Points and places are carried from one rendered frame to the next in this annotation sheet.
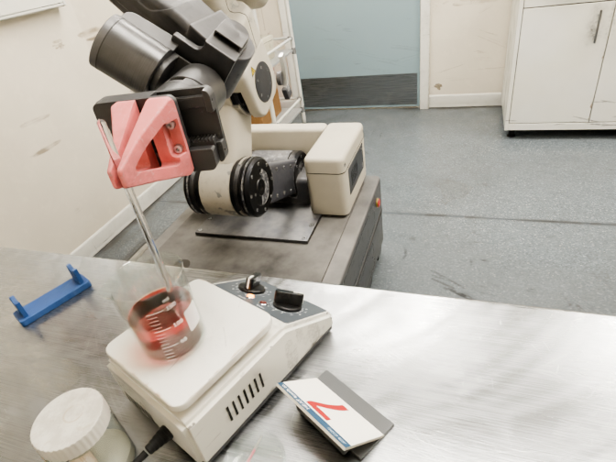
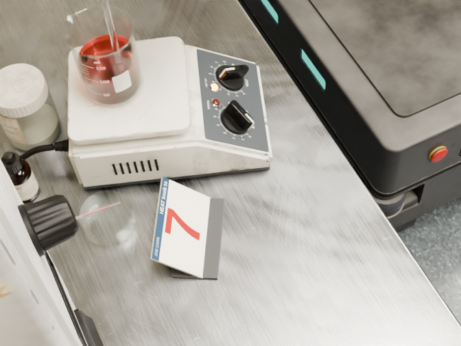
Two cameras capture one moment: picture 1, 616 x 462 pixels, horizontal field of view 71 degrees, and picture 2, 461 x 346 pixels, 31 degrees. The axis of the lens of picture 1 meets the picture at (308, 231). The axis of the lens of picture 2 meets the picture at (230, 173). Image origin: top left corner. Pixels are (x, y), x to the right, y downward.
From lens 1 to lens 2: 47 cm
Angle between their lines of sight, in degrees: 38
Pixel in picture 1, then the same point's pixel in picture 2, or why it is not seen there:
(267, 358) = (167, 153)
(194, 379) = (97, 128)
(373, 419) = (208, 262)
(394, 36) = not seen: outside the picture
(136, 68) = not seen: outside the picture
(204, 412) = (91, 155)
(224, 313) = (164, 90)
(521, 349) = (380, 327)
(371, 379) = (245, 237)
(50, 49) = not seen: outside the picture
